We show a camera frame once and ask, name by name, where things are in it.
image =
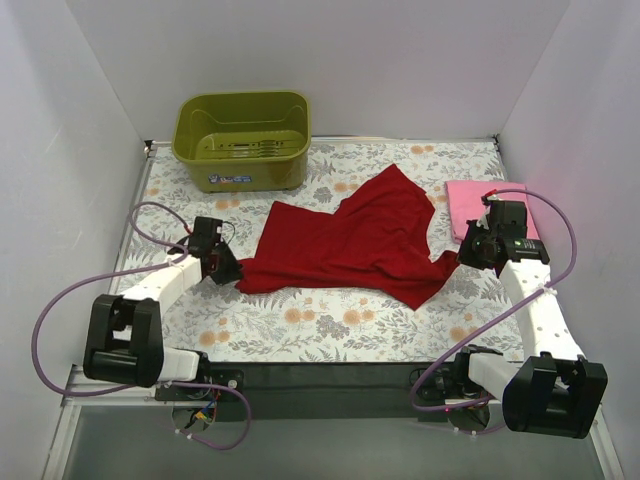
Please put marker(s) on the folded pink t shirt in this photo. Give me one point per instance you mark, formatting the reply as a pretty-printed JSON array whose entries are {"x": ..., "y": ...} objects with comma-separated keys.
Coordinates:
[{"x": 465, "y": 203}]

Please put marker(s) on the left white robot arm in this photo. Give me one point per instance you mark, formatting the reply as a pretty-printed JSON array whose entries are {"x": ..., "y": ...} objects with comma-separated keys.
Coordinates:
[{"x": 125, "y": 340}]

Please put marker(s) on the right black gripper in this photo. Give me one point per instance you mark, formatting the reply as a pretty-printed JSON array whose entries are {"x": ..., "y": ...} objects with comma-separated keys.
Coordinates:
[{"x": 470, "y": 251}]

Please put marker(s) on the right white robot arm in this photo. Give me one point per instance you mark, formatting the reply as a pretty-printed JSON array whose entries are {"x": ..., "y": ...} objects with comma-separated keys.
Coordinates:
[{"x": 556, "y": 390}]

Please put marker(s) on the red t shirt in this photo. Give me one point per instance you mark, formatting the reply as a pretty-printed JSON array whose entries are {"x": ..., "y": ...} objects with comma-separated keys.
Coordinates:
[{"x": 376, "y": 239}]

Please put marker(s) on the olive green plastic bin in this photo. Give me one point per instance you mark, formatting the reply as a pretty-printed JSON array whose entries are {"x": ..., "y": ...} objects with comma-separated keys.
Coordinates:
[{"x": 244, "y": 141}]

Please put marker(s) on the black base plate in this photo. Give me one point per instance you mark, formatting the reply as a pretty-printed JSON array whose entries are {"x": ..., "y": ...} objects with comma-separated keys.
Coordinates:
[
  {"x": 216, "y": 384},
  {"x": 444, "y": 384}
]

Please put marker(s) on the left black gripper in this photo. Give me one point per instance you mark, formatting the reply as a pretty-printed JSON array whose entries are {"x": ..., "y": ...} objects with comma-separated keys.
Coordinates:
[{"x": 226, "y": 265}]

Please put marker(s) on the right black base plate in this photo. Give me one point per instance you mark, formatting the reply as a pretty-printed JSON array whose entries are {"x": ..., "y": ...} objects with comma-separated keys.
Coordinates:
[{"x": 444, "y": 384}]

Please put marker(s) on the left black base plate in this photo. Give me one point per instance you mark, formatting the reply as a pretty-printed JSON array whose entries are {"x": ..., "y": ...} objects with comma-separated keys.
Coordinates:
[{"x": 216, "y": 384}]

